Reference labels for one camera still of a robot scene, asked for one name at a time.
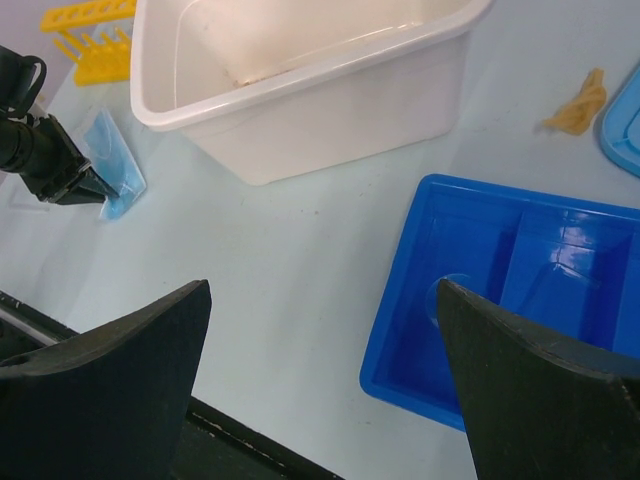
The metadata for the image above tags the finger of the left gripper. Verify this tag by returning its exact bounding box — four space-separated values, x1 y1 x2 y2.
82 167 119 198
52 184 118 205

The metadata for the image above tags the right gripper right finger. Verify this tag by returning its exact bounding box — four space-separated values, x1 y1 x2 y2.
437 280 639 479

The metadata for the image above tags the blue plastic lid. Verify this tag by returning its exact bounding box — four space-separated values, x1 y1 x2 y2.
599 67 639 177

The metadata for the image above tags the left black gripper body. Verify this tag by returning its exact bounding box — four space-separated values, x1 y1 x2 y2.
1 118 87 204

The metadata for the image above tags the blue compartment tray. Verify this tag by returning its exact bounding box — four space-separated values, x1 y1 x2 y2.
359 174 639 429

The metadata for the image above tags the small tan rubber piece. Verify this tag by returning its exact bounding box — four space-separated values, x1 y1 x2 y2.
542 68 608 136

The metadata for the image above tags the clear watch glass dish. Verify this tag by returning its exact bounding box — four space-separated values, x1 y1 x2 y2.
425 273 473 328

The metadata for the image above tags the blue face mask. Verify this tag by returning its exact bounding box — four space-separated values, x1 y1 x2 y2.
77 107 147 221

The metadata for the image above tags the yellow test tube rack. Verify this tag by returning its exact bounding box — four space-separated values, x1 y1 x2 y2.
40 0 136 87

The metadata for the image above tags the white plastic tub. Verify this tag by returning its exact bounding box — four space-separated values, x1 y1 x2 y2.
130 0 491 186

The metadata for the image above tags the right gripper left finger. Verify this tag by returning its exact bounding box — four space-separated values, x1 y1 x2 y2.
1 280 211 479

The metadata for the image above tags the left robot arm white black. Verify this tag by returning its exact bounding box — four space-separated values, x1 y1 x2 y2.
1 47 119 205

